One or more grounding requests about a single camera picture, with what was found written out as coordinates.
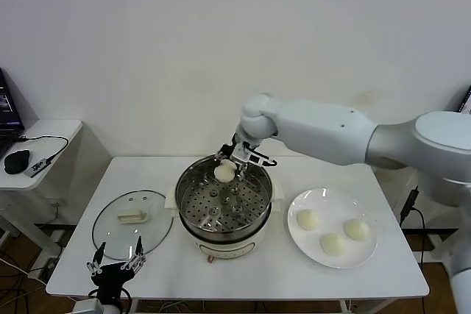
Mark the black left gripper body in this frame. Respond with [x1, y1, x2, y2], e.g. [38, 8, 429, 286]
[91, 261, 135, 299]

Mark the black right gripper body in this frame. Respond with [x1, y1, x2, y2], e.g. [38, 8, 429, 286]
[230, 140, 255, 164]

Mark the white side table with mouse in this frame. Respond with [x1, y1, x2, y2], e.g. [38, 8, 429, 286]
[0, 118, 84, 260]

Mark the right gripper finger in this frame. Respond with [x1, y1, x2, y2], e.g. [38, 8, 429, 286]
[235, 161, 249, 183]
[215, 146, 235, 163]

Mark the black cable with adapter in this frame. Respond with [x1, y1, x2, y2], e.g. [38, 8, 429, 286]
[400, 185, 428, 267]

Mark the white steamed baozi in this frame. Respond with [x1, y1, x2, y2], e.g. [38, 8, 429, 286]
[296, 209, 321, 231]
[213, 164, 236, 184]
[319, 232, 347, 257]
[343, 218, 371, 241]

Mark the stainless steel steamer basket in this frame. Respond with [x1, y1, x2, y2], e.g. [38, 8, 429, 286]
[164, 154, 285, 236]

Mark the black laptop with white cable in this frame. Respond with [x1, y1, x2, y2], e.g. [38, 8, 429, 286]
[458, 85, 471, 113]

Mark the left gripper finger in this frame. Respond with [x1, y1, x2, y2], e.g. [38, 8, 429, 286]
[123, 235, 148, 274]
[86, 242, 107, 276]

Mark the white side table with label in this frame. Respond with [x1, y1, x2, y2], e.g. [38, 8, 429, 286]
[400, 196, 461, 274]

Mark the round glass lid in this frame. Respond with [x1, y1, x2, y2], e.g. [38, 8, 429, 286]
[91, 190, 174, 261]

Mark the white round plate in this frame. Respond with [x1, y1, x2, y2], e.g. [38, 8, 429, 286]
[287, 188, 379, 269]

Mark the black hub cable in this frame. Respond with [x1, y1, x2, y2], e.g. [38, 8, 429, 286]
[13, 135, 71, 164]

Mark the cream electric cooker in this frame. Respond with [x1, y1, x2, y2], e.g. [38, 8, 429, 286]
[179, 214, 273, 264]

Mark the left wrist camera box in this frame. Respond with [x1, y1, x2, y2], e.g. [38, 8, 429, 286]
[73, 298, 104, 314]

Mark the black laptop beside mouse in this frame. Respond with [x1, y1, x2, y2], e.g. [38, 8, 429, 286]
[0, 67, 26, 160]

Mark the grey usb hub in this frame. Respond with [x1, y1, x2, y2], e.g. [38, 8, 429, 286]
[24, 157, 52, 178]

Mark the grey floor power strip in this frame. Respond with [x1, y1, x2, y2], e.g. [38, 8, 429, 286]
[28, 260, 58, 282]

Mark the black computer mouse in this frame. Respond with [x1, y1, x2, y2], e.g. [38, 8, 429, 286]
[4, 149, 32, 175]

